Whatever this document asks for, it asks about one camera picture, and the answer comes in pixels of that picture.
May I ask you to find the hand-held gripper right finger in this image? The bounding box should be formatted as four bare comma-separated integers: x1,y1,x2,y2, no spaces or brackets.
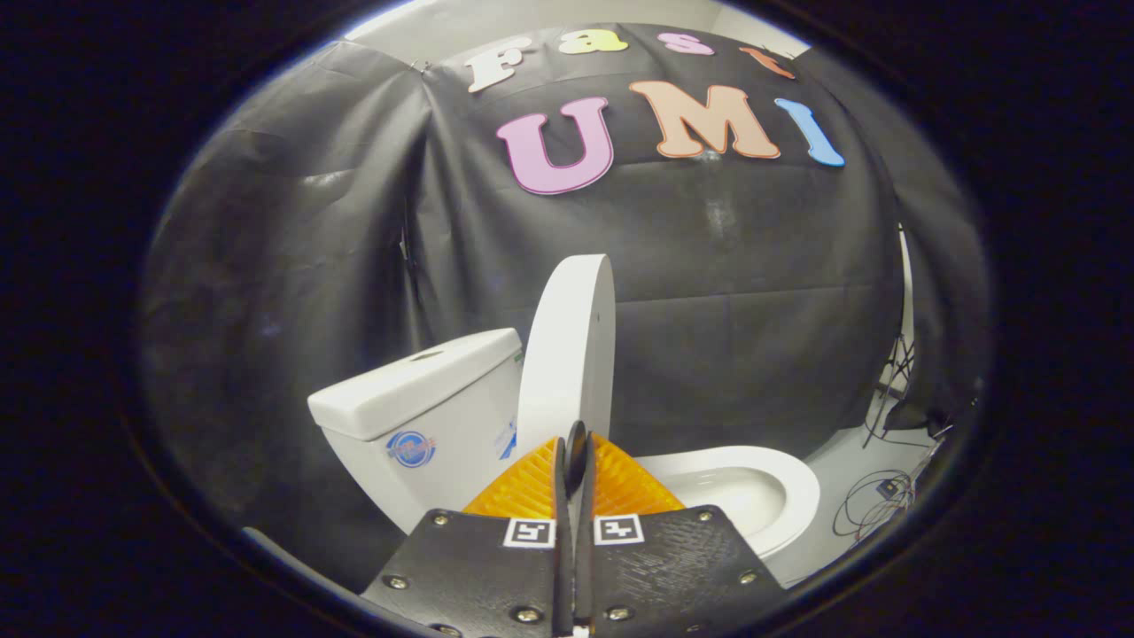
576,433,789,637

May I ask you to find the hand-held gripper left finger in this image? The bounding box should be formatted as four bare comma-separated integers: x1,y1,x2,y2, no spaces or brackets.
361,433,575,637

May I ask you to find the white toilet lid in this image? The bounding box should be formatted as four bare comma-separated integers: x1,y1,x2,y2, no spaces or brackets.
517,254,617,502

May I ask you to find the white ceramic toilet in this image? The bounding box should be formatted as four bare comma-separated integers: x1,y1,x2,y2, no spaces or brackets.
307,328,822,587

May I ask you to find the white toilet seat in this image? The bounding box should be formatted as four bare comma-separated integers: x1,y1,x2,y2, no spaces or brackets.
636,446,822,561

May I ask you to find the black backdrop cloth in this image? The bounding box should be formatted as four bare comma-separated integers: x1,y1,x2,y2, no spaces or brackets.
137,22,989,590

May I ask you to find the black tripod stand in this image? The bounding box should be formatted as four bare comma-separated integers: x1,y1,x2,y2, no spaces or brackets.
864,226,922,447

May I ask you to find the black cable tangle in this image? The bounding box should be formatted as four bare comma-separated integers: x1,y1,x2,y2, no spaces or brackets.
831,434,944,540

